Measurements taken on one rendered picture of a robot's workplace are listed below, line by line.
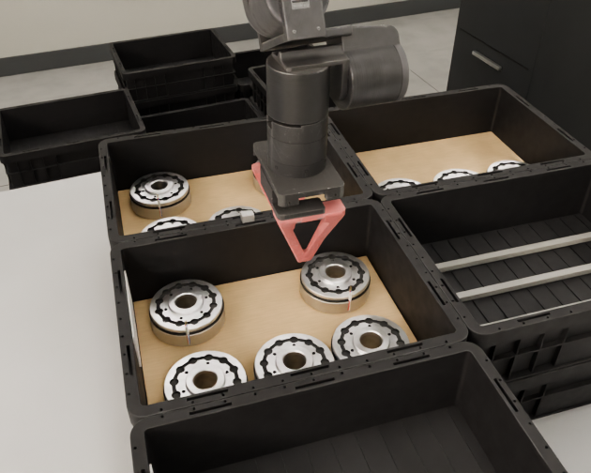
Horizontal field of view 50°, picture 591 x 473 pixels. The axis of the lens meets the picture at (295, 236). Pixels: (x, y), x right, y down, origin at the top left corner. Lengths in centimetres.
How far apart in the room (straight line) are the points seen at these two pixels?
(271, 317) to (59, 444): 35
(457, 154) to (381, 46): 73
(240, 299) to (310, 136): 42
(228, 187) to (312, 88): 64
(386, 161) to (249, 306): 47
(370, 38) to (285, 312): 46
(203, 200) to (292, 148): 58
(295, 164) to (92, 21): 332
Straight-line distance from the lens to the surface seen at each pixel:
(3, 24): 385
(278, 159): 59
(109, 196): 101
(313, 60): 57
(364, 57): 58
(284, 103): 56
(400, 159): 127
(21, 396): 107
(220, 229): 91
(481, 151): 133
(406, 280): 89
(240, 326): 90
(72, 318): 116
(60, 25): 386
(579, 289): 105
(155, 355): 89
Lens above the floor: 148
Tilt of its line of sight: 39 degrees down
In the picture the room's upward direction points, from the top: straight up
